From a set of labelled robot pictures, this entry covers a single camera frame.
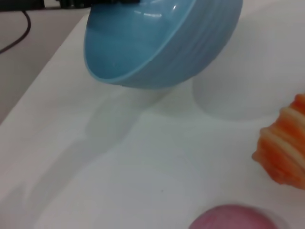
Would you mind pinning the pink toy peach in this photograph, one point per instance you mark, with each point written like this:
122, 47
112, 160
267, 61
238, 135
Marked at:
228, 219

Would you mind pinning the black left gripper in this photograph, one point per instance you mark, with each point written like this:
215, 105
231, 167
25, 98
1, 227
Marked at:
78, 3

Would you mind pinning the orange striped toy bread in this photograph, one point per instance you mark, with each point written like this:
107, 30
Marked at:
286, 143

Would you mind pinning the blue bowl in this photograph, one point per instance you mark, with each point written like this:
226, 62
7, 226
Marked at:
166, 47

